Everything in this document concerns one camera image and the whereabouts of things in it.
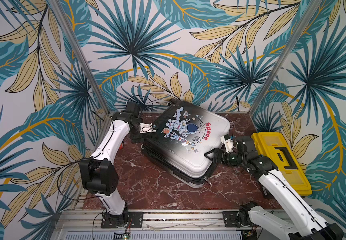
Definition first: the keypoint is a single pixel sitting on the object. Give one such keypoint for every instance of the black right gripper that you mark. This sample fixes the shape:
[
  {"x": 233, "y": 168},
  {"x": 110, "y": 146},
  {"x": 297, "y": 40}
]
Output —
[{"x": 221, "y": 156}]

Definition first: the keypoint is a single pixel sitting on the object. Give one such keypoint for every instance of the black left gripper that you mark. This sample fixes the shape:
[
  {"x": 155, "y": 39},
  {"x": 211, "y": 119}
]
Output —
[{"x": 137, "y": 138}]

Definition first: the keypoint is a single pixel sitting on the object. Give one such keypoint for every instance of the white space-print kids suitcase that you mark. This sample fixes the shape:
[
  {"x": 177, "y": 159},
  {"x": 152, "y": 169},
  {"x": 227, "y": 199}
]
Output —
[{"x": 184, "y": 133}]

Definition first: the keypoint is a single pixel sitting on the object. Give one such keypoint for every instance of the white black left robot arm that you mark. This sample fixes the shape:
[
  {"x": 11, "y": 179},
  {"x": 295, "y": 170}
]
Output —
[{"x": 98, "y": 173}]

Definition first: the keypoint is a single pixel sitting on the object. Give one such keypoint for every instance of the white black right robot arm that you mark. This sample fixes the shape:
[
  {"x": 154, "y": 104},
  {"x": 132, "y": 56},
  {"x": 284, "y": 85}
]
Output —
[{"x": 306, "y": 224}]

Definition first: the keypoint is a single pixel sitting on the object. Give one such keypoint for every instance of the yellow black plastic toolbox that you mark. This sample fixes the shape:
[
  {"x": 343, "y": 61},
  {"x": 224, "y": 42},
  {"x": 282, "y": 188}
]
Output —
[{"x": 274, "y": 146}]

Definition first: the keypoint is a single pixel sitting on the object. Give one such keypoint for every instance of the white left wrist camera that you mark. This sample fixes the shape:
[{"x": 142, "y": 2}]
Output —
[{"x": 147, "y": 128}]

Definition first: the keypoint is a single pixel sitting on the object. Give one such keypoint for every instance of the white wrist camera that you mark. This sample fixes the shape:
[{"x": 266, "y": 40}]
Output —
[
  {"x": 228, "y": 143},
  {"x": 147, "y": 128}
]

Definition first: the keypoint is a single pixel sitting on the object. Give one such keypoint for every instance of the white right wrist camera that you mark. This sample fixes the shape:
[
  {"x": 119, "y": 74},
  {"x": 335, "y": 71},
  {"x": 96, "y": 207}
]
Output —
[{"x": 228, "y": 143}]

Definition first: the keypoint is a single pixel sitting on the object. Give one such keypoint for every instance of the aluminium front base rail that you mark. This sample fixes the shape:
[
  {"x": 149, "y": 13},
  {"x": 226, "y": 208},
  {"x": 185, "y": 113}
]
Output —
[{"x": 79, "y": 224}]

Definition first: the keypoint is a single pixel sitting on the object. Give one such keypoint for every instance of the left aluminium corner post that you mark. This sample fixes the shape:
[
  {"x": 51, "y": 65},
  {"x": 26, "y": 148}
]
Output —
[{"x": 71, "y": 37}]

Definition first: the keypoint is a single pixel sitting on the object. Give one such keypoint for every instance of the aluminium corner post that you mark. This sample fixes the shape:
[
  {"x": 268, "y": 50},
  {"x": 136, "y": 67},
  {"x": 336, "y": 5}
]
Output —
[
  {"x": 71, "y": 37},
  {"x": 293, "y": 39}
]

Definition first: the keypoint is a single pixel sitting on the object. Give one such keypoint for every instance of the right aluminium corner post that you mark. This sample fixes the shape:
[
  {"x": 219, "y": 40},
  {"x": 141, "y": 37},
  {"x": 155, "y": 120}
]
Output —
[{"x": 293, "y": 39}]

